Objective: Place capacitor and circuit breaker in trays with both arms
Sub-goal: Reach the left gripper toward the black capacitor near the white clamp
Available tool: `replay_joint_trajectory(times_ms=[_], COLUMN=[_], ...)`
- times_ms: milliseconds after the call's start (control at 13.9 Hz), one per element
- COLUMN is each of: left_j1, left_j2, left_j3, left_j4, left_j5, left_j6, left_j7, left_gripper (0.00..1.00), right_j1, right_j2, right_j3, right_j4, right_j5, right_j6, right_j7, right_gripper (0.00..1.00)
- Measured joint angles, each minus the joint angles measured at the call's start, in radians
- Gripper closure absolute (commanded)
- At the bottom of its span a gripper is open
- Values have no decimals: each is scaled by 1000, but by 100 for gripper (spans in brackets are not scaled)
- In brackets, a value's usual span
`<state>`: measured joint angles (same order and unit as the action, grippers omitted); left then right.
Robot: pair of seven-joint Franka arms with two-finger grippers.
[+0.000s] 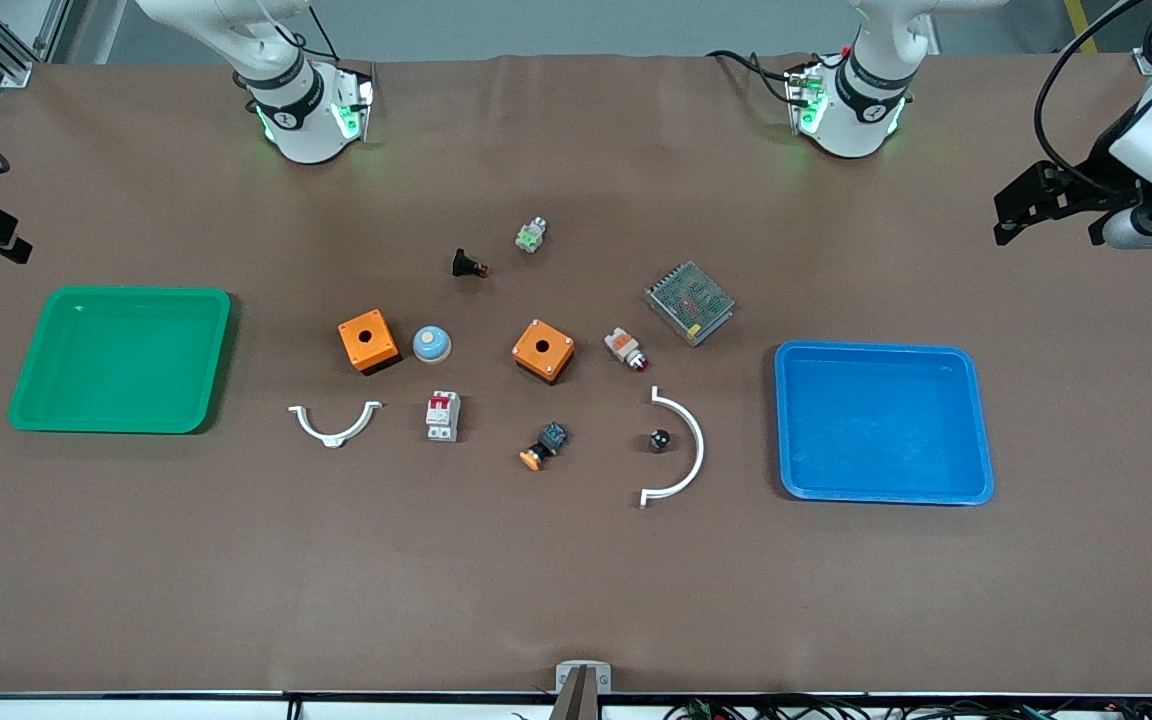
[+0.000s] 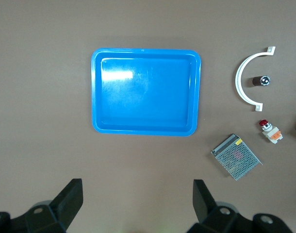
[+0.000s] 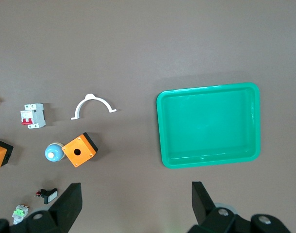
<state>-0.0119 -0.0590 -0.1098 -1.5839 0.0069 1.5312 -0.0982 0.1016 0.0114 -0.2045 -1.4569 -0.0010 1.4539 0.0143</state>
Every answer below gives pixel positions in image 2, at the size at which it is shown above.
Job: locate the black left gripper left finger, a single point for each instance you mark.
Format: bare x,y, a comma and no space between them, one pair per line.
65,204

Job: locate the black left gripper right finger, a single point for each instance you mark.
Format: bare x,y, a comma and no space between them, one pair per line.
203,204

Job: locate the black cylindrical capacitor silver top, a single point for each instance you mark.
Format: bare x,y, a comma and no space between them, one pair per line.
259,81

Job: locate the metal mesh power supply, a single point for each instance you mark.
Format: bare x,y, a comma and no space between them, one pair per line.
237,157

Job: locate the blue plastic tray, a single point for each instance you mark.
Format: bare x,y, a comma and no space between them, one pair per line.
148,97

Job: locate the large white curved pipe clamp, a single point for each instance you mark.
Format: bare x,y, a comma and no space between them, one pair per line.
238,80

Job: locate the red pushbutton switch orange block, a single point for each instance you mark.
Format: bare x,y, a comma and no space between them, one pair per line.
271,133

